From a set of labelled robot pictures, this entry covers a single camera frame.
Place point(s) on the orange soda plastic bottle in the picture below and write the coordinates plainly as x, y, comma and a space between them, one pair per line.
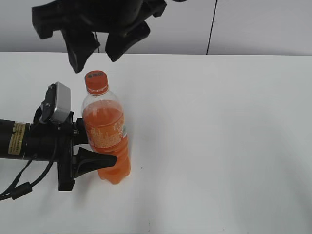
104, 122

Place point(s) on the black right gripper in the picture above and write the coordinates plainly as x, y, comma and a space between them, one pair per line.
78, 19

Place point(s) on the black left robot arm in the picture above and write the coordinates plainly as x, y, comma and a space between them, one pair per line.
13, 138

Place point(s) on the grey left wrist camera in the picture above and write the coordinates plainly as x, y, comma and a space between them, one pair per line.
57, 104

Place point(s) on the orange bottle cap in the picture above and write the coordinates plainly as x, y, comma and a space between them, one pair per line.
96, 82

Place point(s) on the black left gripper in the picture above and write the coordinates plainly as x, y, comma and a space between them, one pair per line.
52, 141

